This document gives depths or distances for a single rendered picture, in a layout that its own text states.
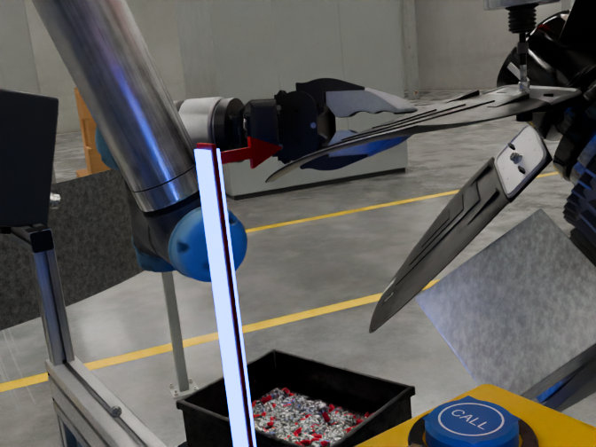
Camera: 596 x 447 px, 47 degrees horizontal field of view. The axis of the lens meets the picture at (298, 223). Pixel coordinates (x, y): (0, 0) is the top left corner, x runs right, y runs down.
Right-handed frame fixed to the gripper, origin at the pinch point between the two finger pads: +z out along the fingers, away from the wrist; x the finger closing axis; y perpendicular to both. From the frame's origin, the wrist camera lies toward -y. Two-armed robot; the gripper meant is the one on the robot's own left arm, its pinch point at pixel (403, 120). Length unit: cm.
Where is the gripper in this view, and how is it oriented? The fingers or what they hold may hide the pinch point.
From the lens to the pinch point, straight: 69.2
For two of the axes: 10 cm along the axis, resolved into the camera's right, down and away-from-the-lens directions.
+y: 3.3, -1.4, 9.4
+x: 0.6, 9.9, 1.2
